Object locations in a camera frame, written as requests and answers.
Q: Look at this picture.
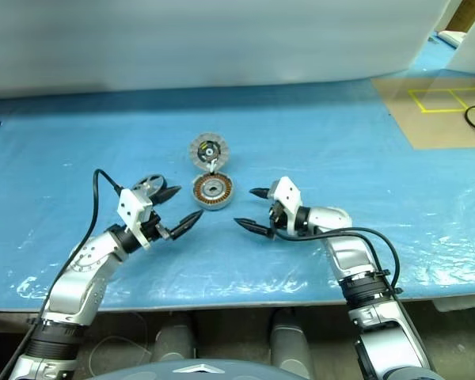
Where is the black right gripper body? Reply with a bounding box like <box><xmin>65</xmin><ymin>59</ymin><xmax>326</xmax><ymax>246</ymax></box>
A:
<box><xmin>267</xmin><ymin>199</ymin><xmax>290</xmax><ymax>241</ymax></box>

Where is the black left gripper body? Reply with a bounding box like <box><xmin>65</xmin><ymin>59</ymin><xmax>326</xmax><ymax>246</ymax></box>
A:
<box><xmin>140</xmin><ymin>197</ymin><xmax>174</xmax><ymax>243</ymax></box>

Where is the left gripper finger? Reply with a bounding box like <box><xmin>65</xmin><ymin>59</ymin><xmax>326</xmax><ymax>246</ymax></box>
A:
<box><xmin>154</xmin><ymin>184</ymin><xmax>182</xmax><ymax>206</ymax></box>
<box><xmin>169</xmin><ymin>209</ymin><xmax>205</xmax><ymax>241</ymax></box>

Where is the black ring part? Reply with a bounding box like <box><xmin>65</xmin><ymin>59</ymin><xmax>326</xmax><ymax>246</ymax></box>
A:
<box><xmin>134</xmin><ymin>173</ymin><xmax>168</xmax><ymax>203</ymax></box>

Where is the silver motor stator housing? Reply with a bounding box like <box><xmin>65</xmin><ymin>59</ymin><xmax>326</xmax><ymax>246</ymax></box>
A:
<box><xmin>189</xmin><ymin>173</ymin><xmax>235</xmax><ymax>211</ymax></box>

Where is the blue plastic-covered table mat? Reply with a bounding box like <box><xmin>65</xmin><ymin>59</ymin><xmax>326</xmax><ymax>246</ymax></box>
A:
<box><xmin>0</xmin><ymin>74</ymin><xmax>475</xmax><ymax>312</ymax></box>

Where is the dark grey rounded shape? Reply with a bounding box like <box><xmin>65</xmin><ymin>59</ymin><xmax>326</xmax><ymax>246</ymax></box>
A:
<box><xmin>271</xmin><ymin>308</ymin><xmax>316</xmax><ymax>371</ymax></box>
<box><xmin>152</xmin><ymin>312</ymin><xmax>195</xmax><ymax>363</ymax></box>

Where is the grey robot torso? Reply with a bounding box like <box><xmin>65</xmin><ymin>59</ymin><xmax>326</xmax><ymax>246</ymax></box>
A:
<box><xmin>82</xmin><ymin>358</ymin><xmax>314</xmax><ymax>380</ymax></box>

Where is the white foam backdrop board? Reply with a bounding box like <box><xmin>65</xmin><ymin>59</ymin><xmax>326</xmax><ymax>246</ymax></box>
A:
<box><xmin>0</xmin><ymin>0</ymin><xmax>460</xmax><ymax>100</ymax></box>

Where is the brown sheet with yellow tape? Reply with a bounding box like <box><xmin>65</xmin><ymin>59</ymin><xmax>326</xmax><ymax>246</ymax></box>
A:
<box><xmin>370</xmin><ymin>75</ymin><xmax>475</xmax><ymax>150</ymax></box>

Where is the white flat foam piece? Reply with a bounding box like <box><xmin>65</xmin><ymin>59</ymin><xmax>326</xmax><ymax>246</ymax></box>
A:
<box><xmin>437</xmin><ymin>30</ymin><xmax>466</xmax><ymax>48</ymax></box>

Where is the white upright panel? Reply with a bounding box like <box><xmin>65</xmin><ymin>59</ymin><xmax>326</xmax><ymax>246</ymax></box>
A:
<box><xmin>446</xmin><ymin>23</ymin><xmax>475</xmax><ymax>74</ymax></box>

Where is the brown wooden board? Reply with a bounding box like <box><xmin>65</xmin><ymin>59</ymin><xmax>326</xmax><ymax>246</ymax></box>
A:
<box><xmin>446</xmin><ymin>0</ymin><xmax>475</xmax><ymax>32</ymax></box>

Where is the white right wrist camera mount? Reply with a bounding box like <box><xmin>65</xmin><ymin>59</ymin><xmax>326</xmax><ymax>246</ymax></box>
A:
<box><xmin>268</xmin><ymin>177</ymin><xmax>304</xmax><ymax>234</ymax></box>

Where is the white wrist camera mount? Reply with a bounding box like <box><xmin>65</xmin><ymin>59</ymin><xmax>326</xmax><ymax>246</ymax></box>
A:
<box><xmin>116</xmin><ymin>188</ymin><xmax>155</xmax><ymax>250</ymax></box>
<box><xmin>268</xmin><ymin>177</ymin><xmax>304</xmax><ymax>234</ymax></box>

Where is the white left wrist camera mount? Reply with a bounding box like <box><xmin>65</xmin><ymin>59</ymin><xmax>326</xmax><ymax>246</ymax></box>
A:
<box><xmin>116</xmin><ymin>188</ymin><xmax>155</xmax><ymax>250</ymax></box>

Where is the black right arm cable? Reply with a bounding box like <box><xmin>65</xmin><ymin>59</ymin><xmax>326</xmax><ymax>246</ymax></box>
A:
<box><xmin>272</xmin><ymin>226</ymin><xmax>435</xmax><ymax>371</ymax></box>

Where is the thin white floor wire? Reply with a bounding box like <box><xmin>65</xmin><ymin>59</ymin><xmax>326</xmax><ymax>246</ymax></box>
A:
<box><xmin>89</xmin><ymin>312</ymin><xmax>151</xmax><ymax>369</ymax></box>

